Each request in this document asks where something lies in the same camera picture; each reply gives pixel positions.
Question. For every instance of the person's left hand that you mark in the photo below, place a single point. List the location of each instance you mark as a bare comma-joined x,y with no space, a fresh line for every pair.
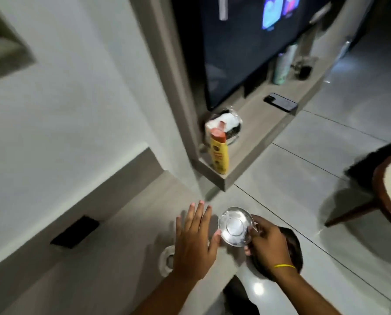
192,249

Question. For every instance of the person's right hand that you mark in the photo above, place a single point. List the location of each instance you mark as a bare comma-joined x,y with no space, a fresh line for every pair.
271,246

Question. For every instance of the person's left little finger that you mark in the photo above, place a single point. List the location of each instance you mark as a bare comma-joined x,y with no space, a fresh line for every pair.
179,228

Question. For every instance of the person's left middle finger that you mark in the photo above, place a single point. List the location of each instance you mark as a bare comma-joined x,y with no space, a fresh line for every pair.
199,217

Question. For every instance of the person's left thumb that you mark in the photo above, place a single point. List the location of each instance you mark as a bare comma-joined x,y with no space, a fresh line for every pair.
215,242

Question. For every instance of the person's right thumb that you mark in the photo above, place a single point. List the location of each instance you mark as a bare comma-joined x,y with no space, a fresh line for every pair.
260,223

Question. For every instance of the small steel bowl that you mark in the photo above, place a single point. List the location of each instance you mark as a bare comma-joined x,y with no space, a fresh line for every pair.
235,226

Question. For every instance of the person's left forearm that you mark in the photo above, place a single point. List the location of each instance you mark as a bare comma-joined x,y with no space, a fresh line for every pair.
169,296

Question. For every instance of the person's right forearm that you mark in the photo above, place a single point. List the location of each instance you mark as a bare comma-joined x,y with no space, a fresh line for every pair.
305,291

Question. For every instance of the black round container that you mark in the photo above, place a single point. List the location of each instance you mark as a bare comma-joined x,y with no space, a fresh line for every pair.
295,249

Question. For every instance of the yellow wrist thread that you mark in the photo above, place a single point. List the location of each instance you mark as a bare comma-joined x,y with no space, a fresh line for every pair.
284,266

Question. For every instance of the person's dark clothed leg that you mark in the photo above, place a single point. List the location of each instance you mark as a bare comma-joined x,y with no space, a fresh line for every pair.
239,296

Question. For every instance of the yellow bottle with orange cap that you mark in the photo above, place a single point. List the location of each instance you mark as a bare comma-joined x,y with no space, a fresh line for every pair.
219,154

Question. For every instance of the grey wooden television shelf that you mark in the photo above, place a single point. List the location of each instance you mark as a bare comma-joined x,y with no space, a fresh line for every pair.
257,134

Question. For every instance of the clear plastic bag with contents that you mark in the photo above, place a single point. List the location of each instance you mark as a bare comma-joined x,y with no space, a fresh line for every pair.
230,123

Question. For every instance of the black smartphone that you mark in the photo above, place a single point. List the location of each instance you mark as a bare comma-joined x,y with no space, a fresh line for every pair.
280,102

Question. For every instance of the round wooden table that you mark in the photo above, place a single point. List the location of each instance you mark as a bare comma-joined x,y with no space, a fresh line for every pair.
390,190

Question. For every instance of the pale green bottle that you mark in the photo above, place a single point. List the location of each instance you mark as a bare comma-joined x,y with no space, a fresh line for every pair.
283,67

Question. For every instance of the dark glass cup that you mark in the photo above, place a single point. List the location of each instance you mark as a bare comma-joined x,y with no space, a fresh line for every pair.
304,70

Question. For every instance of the black flat television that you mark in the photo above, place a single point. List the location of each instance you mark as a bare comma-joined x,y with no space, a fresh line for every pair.
241,45

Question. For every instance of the black wall socket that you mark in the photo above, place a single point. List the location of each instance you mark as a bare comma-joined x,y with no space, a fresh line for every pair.
74,232

